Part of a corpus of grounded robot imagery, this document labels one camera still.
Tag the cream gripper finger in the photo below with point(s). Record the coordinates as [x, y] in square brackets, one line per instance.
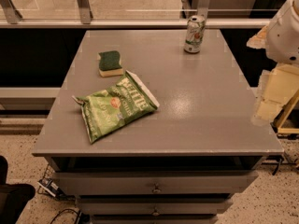
[258, 41]
[275, 89]

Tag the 7up soda can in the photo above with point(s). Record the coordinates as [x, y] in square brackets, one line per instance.
[195, 32]

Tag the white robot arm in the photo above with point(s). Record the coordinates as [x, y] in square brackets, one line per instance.
[280, 39]

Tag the green jalapeno chip bag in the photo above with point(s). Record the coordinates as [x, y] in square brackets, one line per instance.
[108, 110]

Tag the top grey drawer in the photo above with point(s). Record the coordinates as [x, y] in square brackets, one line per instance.
[137, 183]

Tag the grey drawer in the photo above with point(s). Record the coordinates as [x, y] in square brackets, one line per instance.
[153, 207]
[137, 183]
[147, 219]

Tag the grey drawer cabinet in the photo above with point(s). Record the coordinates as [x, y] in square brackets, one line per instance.
[203, 122]

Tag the green yellow sponge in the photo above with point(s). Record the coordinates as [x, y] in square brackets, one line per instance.
[110, 64]

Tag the middle grey drawer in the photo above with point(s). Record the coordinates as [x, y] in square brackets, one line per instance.
[153, 207]

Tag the bottom grey drawer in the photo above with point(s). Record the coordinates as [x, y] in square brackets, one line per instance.
[147, 219]

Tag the metal window railing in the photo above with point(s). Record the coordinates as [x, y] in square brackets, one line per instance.
[100, 14]

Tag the power strip on floor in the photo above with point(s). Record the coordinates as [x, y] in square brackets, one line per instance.
[49, 186]

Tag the black chair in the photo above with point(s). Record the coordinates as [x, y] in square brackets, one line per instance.
[14, 197]

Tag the yellow wooden frame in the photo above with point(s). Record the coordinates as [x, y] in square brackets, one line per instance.
[287, 121]

